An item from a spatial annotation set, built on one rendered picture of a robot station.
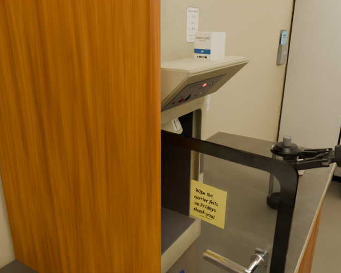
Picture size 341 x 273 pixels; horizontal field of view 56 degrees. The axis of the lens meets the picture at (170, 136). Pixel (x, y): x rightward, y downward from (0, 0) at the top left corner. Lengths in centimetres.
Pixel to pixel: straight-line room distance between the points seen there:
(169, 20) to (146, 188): 36
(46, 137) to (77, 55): 21
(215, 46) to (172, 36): 10
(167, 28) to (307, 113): 313
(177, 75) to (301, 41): 313
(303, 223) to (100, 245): 75
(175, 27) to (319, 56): 298
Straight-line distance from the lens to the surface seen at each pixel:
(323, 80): 367
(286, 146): 121
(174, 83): 59
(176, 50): 75
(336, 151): 119
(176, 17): 75
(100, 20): 58
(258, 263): 61
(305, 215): 129
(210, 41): 73
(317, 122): 375
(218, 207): 60
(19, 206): 94
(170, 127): 81
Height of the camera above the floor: 158
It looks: 19 degrees down
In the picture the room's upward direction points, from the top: straight up
